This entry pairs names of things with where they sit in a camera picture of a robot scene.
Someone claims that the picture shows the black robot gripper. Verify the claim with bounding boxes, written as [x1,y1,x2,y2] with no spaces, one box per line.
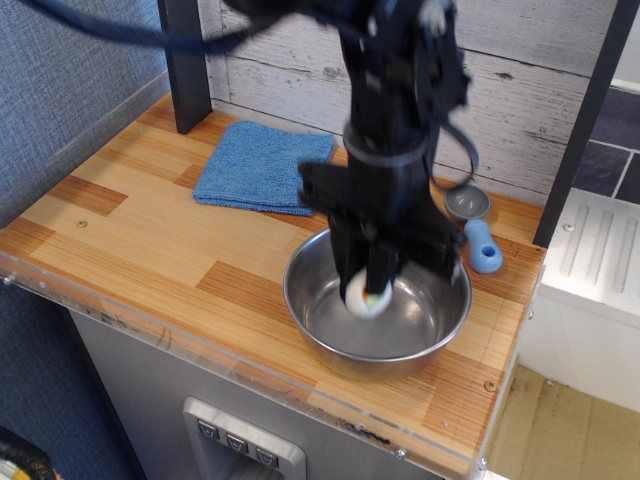
[298,128,466,300]

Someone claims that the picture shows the plush sushi roll toy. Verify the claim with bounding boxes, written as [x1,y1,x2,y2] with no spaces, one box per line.
[344,268,393,319]

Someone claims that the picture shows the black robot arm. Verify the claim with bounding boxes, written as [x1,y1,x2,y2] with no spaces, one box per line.
[233,1,470,295]

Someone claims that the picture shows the stainless steel bowl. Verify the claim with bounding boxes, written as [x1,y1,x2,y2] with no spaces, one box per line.
[283,230,472,382]

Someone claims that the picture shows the folded blue cloth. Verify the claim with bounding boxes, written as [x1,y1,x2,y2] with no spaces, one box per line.
[192,120,335,217]

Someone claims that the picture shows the white ribbed side unit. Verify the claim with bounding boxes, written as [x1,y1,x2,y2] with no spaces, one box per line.
[518,189,639,411]

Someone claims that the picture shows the silver dispenser button panel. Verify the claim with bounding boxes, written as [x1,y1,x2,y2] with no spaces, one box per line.
[183,397,307,479]

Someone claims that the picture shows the grey toy cabinet front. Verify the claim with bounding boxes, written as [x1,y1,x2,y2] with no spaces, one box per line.
[71,312,474,479]

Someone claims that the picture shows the yellow black object at corner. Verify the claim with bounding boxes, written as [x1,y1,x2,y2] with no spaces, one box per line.
[1,427,62,480]

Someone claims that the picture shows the grey scoop blue handle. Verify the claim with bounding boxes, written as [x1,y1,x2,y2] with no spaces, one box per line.
[444,185,503,274]

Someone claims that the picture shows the dark grey left post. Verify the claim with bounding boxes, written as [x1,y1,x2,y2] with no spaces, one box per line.
[157,0,212,134]

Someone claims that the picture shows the dark grey post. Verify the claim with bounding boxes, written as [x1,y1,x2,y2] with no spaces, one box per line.
[157,0,212,134]
[533,0,639,248]

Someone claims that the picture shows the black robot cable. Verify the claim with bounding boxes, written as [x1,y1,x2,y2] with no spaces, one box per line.
[19,0,479,191]

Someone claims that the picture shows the dark grey right post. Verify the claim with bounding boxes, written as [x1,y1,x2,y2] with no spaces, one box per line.
[533,0,639,248]

